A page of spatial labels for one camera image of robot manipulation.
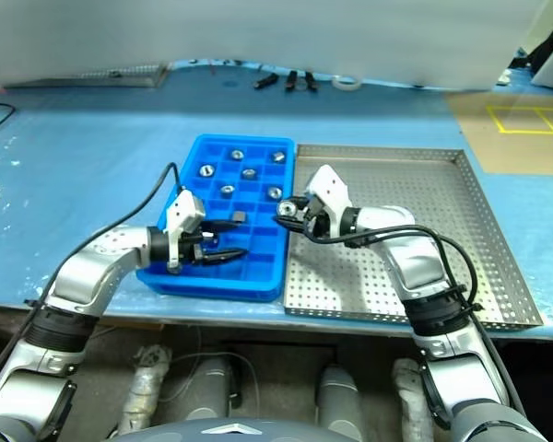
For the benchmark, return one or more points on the brown cardboard sheet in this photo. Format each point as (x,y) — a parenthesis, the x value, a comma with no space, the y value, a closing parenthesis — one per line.
(516,152)

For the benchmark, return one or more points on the grey rounded cylinder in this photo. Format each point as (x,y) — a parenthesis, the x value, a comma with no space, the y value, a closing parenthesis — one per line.
(214,391)
(337,396)

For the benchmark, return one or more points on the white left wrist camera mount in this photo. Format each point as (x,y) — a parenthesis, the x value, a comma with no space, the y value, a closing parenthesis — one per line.
(184,214)

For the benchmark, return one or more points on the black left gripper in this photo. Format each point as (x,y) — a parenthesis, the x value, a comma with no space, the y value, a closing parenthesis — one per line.
(192,246)

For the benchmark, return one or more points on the metal nut in blue tray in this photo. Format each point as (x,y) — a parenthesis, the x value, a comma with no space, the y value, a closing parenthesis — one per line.
(278,156)
(236,154)

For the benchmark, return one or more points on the white tape roll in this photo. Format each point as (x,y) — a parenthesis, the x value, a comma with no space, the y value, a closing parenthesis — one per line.
(340,85)

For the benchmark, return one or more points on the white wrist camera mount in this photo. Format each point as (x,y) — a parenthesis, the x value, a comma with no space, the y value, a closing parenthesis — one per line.
(329,186)
(184,214)

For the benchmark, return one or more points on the black spare gripper finger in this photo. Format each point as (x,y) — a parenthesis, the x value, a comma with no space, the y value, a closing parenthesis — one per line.
(310,81)
(290,81)
(265,81)

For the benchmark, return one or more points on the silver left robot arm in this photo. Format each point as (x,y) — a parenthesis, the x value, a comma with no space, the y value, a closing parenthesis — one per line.
(87,271)

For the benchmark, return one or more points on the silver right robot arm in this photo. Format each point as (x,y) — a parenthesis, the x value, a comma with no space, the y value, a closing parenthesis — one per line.
(419,271)

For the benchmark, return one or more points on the long perforated metal tray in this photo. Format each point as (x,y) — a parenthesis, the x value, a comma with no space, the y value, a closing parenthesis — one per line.
(92,76)

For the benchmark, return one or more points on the white wrapped foot shape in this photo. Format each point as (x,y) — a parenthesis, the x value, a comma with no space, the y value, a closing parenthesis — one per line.
(410,396)
(145,387)

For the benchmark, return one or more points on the small white object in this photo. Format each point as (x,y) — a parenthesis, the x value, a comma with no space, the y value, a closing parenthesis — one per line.
(503,78)

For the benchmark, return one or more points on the blue compartment tray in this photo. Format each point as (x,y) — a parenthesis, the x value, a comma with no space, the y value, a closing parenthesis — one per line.
(258,276)

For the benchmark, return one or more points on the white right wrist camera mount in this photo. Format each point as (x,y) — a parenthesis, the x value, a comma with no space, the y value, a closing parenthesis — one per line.
(329,186)

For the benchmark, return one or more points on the grey robot torso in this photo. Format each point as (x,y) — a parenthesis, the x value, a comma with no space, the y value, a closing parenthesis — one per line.
(221,430)

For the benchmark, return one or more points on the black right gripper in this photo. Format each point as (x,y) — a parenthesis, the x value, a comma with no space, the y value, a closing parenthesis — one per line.
(318,223)

